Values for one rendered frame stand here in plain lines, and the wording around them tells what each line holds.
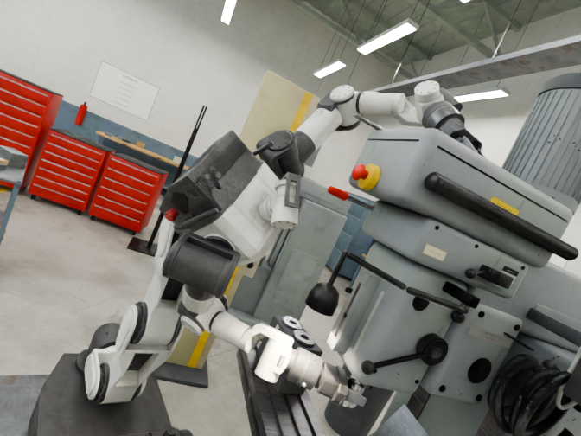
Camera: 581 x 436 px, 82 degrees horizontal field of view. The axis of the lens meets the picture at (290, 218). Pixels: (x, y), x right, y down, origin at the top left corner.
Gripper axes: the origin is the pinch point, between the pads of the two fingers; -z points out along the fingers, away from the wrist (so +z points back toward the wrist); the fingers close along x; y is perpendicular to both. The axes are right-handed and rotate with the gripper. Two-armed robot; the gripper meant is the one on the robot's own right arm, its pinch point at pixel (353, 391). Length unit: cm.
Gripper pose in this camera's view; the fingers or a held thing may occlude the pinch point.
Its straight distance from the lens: 103.1
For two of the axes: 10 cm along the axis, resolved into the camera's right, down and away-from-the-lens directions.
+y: -4.2, 9.0, 1.1
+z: -9.1, -4.2, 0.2
